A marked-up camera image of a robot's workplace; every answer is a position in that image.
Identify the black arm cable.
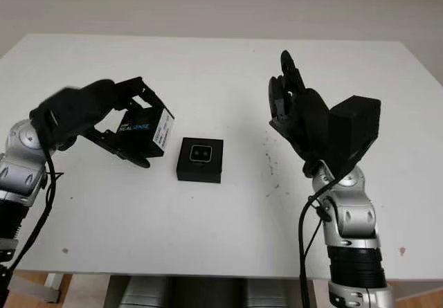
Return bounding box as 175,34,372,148
298,176,343,308
0,138,65,308

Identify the black RealSense box lid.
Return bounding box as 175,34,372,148
116,106,176,158

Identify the white table leg frame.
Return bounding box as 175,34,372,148
10,272,62,304

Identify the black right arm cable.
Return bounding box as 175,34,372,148
298,176,343,308

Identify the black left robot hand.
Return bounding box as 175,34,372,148
29,76,167,169

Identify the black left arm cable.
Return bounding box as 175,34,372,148
0,138,65,308

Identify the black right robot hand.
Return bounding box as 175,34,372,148
268,50,332,177

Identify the black box base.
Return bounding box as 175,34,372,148
175,136,224,184

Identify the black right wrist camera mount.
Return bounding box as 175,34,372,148
327,95,382,177

